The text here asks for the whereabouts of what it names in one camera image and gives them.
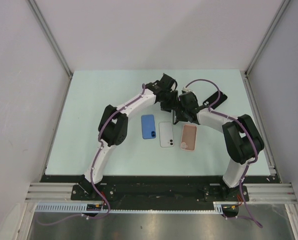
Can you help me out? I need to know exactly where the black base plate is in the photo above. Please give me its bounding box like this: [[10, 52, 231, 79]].
[[40, 175, 280, 211]]

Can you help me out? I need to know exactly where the grey slotted cable duct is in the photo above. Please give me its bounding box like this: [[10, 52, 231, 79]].
[[36, 202, 226, 214]]

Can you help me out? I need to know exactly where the pink phone case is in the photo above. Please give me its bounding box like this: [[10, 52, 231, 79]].
[[180, 124, 197, 152]]

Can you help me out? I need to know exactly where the aluminium frame post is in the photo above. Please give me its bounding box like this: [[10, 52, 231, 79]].
[[26, 0, 73, 79], [244, 0, 293, 77]]

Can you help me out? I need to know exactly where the white phone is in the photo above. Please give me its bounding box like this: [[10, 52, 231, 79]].
[[159, 122, 174, 148]]

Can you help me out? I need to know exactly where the right aluminium frame post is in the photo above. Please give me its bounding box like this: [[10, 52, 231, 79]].
[[244, 0, 293, 77]]

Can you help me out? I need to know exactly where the blue phone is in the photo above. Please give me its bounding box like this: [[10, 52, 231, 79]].
[[141, 114, 156, 140]]

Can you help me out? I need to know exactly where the black phone case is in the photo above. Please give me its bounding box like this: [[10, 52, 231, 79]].
[[203, 92, 228, 110]]

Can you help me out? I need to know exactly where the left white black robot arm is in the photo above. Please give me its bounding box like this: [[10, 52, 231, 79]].
[[82, 74, 178, 200]]

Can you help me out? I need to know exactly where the left aluminium frame post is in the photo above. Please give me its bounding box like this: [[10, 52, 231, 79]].
[[26, 0, 73, 79]]

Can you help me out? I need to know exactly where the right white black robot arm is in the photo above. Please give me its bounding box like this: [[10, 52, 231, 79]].
[[174, 89, 264, 201]]

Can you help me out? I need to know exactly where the aluminium front rail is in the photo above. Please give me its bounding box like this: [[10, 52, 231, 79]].
[[25, 183, 298, 204]]

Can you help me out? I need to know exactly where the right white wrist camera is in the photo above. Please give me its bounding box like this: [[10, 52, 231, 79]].
[[181, 87, 193, 94]]

